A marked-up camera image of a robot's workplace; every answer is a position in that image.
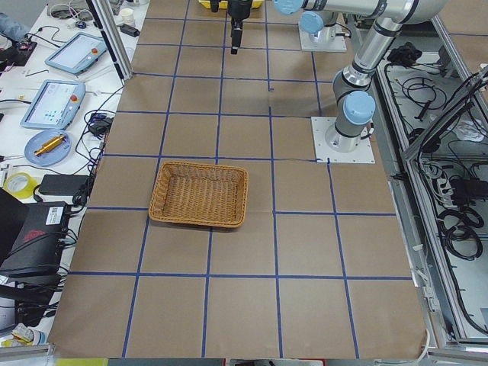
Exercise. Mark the aluminium frame post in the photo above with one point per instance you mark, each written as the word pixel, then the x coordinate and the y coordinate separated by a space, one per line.
pixel 104 19

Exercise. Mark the black power adapter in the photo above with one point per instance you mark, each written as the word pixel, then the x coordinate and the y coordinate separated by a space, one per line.
pixel 62 185

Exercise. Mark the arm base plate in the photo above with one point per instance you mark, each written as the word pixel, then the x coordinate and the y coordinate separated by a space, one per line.
pixel 329 40
pixel 332 147

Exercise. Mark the brown wicker basket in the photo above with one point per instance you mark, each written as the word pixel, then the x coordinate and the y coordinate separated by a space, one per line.
pixel 200 194

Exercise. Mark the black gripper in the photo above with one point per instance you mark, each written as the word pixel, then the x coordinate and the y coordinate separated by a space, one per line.
pixel 238 9

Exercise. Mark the near teach pendant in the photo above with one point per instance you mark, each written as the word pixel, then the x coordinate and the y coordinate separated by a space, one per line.
pixel 54 106

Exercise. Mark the black computer box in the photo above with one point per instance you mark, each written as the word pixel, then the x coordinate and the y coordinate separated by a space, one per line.
pixel 31 236

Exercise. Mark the far teach pendant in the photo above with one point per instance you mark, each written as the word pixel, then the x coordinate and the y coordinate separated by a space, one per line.
pixel 78 54

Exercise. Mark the blue plate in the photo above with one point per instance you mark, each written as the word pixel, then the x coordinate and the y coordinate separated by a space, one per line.
pixel 47 159

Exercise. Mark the brass cylinder part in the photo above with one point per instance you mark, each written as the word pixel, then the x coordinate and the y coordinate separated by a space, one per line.
pixel 50 145

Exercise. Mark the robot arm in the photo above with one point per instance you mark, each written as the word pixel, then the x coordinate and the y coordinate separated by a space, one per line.
pixel 318 29
pixel 354 79

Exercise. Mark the spare yellow tape roll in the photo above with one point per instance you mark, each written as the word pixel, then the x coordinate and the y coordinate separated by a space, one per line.
pixel 20 185

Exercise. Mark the teach pendant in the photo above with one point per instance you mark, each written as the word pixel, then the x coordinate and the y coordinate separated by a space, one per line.
pixel 54 106
pixel 78 54

